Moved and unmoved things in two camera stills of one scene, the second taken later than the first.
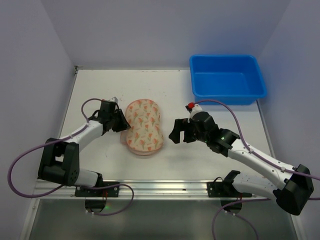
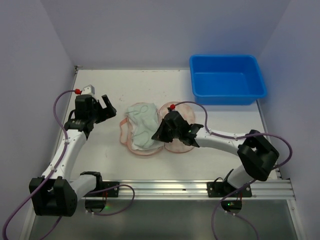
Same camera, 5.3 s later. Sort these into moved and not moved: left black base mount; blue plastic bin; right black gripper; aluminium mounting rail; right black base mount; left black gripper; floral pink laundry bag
Moved: left black gripper; floral pink laundry bag; right black gripper
Not moved: aluminium mounting rail; left black base mount; blue plastic bin; right black base mount
